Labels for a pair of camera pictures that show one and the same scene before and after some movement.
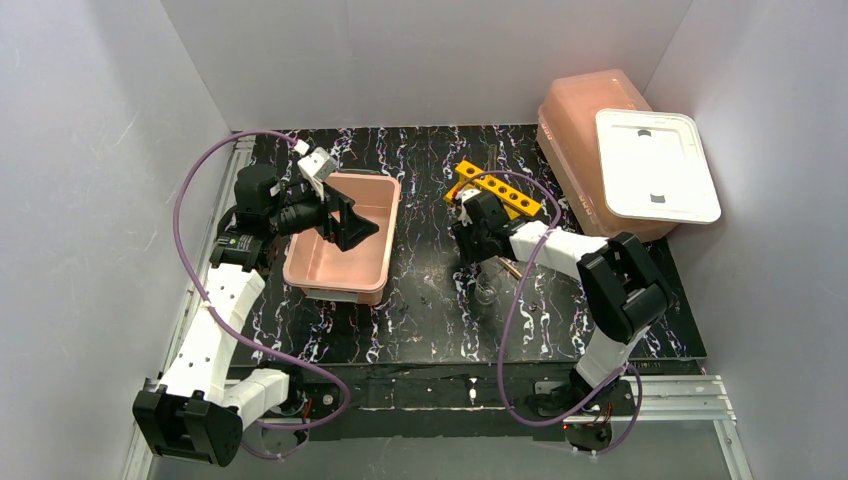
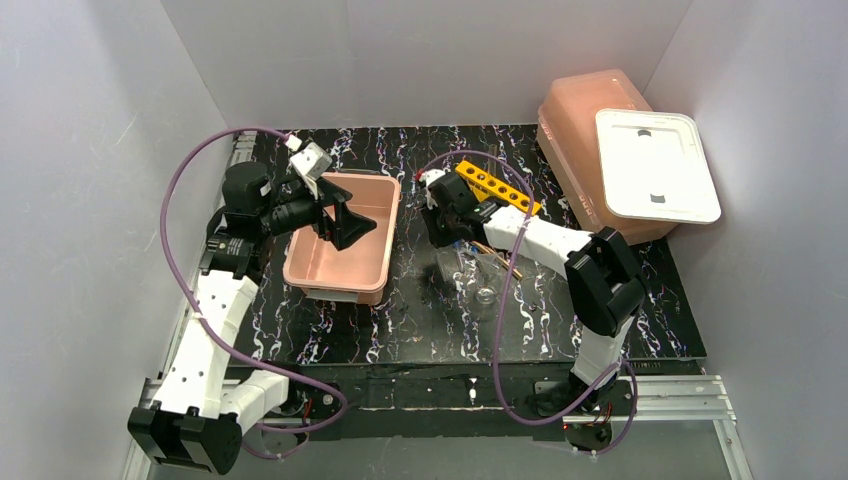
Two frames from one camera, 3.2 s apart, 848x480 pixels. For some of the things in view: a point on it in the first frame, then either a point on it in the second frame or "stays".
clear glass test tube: [492, 158] stays
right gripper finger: [465, 236] -> [439, 226]
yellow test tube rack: [514, 200] stays
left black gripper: [332, 216] stays
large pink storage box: [567, 132] stays
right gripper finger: [485, 248] -> [459, 230]
